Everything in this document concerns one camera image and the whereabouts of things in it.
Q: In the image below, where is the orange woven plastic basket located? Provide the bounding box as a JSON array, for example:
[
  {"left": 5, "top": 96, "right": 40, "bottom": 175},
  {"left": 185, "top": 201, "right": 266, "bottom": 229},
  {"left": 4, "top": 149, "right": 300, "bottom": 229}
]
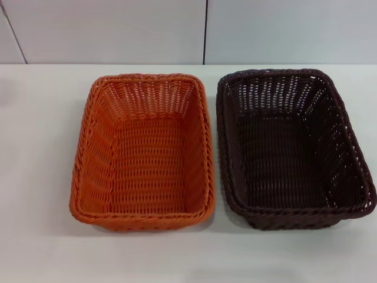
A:
[{"left": 68, "top": 74, "right": 217, "bottom": 231}]

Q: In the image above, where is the dark brown woven basket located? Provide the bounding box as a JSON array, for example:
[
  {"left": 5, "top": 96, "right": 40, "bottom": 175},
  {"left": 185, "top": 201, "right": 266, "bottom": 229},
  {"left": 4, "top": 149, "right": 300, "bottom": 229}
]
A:
[{"left": 216, "top": 68, "right": 377, "bottom": 232}]

